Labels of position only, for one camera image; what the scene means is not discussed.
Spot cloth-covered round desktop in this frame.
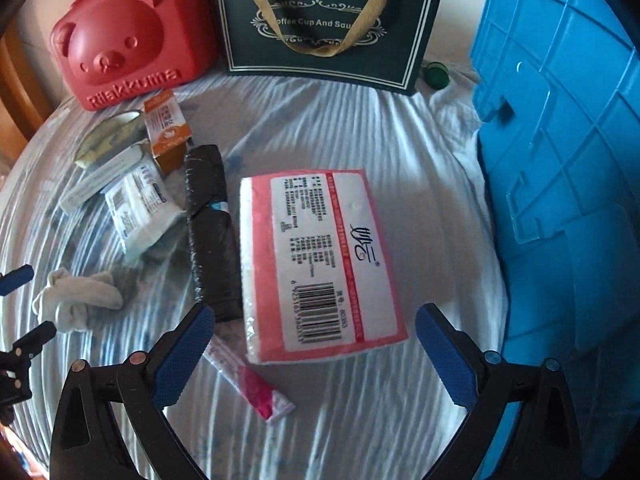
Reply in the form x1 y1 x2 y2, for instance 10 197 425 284
0 67 511 480

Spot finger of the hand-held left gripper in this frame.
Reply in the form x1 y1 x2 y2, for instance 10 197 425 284
0 321 57 403
0 265 35 297

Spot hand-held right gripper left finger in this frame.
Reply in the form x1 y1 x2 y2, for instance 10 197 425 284
50 302 217 480

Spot black trash bag roll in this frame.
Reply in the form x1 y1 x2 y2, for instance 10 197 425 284
182 144 244 323

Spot green bottle cap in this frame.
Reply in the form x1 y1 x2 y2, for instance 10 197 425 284
422 60 451 90

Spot pink tissue pack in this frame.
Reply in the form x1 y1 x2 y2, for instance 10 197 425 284
239 170 408 365

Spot red bear carry case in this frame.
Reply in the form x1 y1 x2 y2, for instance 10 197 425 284
49 0 216 112

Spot pink ointment tube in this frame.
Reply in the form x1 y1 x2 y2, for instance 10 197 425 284
204 335 296 423

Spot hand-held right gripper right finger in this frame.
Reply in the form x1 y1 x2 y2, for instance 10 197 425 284
416 304 583 480

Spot white gauze packet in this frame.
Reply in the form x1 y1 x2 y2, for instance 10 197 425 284
104 162 183 253

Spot blue plastic crate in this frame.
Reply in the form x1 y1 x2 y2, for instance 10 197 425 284
470 0 640 480

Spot dark green gift bag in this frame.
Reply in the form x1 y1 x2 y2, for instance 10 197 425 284
214 0 444 97

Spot long white flat box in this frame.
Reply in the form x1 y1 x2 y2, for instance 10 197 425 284
59 147 151 213

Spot white socks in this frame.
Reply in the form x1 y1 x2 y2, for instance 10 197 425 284
32 267 123 333

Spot orange medicine box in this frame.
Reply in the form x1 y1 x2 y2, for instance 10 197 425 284
144 89 193 173

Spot clear tape roll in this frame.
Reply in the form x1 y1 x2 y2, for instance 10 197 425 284
74 110 148 170

